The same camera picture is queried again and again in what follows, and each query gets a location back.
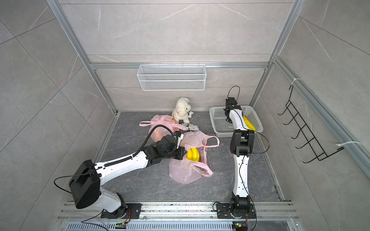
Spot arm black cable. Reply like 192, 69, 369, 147
226, 85, 270, 231
53, 124, 175, 194

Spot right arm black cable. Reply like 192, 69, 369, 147
226, 85, 270, 231

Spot pink plastic bag with print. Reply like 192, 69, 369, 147
139, 115, 187, 142

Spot white plastic basket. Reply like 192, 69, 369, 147
210, 105, 263, 138

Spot plain pink plastic bag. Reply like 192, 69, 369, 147
169, 131, 220, 184

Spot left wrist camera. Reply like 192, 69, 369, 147
174, 131, 184, 149

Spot white plush toy dog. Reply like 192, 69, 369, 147
172, 97, 194, 124

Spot black wire hook rack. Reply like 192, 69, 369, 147
278, 85, 344, 164

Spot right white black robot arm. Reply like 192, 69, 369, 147
225, 97, 255, 218

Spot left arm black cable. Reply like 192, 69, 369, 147
53, 124, 175, 194

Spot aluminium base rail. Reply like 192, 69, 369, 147
53, 201, 303, 231

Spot yellow-green banana bunch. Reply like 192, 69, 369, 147
243, 116, 256, 131
186, 148, 200, 162

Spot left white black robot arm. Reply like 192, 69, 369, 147
69, 133, 186, 219

